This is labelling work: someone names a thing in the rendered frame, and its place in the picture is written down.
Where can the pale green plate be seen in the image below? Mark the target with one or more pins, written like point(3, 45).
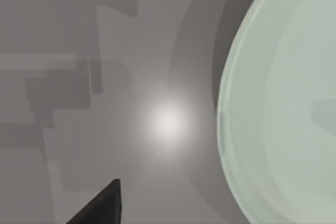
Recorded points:
point(283, 103)

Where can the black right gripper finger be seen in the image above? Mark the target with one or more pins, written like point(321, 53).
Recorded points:
point(105, 205)

